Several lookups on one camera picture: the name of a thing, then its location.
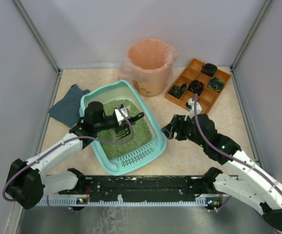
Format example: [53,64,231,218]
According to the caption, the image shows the black slotted litter scoop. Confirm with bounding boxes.
[115,112,144,141]

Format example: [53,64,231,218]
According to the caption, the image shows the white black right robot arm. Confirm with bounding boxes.
[161,114,282,232]

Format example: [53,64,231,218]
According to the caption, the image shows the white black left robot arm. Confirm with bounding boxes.
[2,101,137,209]

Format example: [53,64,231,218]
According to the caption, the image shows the teal plastic litter box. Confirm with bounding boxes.
[79,80,167,176]

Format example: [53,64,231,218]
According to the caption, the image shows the green cat litter pellets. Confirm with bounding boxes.
[98,99,152,159]

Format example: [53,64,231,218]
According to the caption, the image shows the dark green rolled sock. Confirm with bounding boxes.
[168,83,187,99]

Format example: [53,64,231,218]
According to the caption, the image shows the black orange rolled sock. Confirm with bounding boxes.
[187,80,204,96]

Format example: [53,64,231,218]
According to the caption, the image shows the folded dark grey cloth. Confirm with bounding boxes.
[48,84,90,128]

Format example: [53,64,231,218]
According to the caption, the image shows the orange wooden compartment tray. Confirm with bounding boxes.
[165,58,231,114]

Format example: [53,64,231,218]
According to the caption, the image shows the blue yellow rolled sock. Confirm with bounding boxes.
[207,77,224,93]

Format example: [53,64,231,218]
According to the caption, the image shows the orange bin with plastic liner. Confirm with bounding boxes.
[118,39,178,97]

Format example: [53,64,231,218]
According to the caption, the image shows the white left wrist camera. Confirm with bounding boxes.
[114,105,131,125]

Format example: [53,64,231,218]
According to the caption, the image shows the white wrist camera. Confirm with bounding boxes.
[185,98,202,120]
[114,105,131,125]

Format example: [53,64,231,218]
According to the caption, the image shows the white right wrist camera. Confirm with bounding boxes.
[185,98,202,120]

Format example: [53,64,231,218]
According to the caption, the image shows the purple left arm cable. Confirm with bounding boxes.
[1,107,134,214]

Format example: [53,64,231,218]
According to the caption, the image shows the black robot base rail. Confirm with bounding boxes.
[59,175,223,210]

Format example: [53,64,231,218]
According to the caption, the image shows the aluminium frame rail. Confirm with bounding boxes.
[45,175,278,195]

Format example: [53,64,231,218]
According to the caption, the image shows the white slotted cable duct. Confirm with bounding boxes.
[37,195,223,207]

